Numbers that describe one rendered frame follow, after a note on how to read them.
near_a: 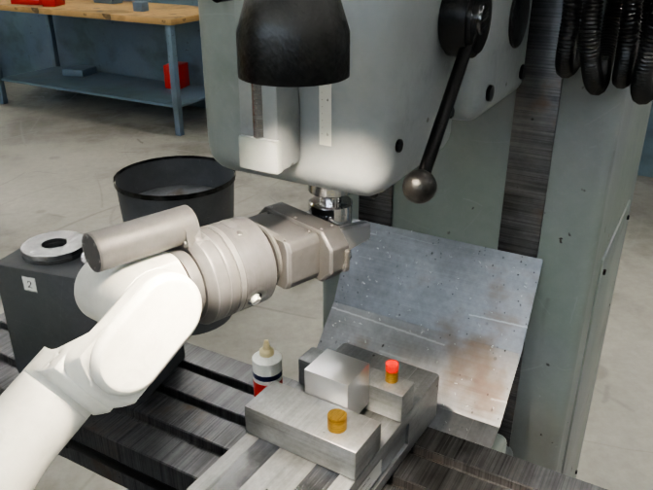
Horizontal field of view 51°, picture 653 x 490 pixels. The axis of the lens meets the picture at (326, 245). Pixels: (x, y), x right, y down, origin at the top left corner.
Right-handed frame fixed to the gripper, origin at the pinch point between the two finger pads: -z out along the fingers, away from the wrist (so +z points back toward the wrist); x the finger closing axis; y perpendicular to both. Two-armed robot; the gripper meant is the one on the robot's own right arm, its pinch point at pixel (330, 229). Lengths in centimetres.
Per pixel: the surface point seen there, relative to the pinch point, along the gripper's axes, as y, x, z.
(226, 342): 122, 148, -85
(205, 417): 31.8, 17.0, 7.0
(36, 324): 22.1, 39.8, 19.5
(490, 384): 32.2, -4.6, -29.2
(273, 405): 20.8, 1.6, 7.2
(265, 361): 23.1, 12.1, 0.1
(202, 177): 68, 190, -105
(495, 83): -14.5, -6.8, -17.9
